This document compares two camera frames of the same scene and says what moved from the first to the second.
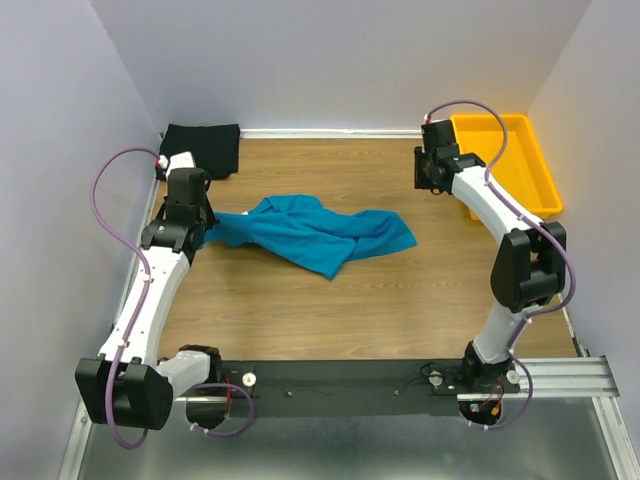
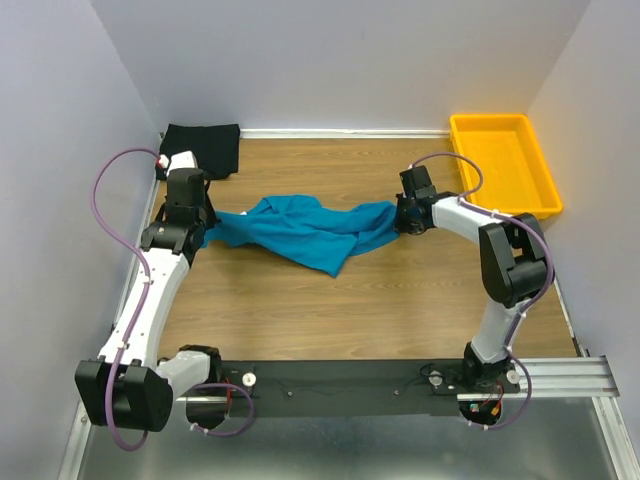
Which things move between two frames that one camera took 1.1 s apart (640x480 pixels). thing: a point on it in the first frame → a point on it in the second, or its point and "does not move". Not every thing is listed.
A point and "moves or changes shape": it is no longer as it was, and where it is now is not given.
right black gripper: x=419 y=181 → x=400 y=225
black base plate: x=356 y=388 does not move
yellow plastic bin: x=521 y=167 does not move
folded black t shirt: x=214 y=148 does not move
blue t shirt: x=311 y=236 moves or changes shape
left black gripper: x=212 y=219 does not move
